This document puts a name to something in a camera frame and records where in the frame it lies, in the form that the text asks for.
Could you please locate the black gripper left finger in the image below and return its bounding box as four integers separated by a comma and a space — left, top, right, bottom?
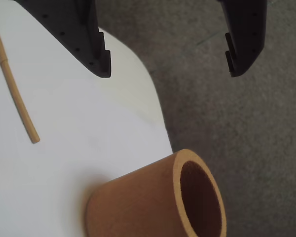
14, 0, 112, 79

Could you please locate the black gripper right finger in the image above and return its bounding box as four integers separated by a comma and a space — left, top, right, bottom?
217, 0, 267, 78

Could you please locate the beige wooden pen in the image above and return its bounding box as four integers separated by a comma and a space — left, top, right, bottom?
0, 27, 41, 144

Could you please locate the brown cylindrical pen holder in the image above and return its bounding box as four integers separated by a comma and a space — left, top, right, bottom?
85, 149, 227, 237

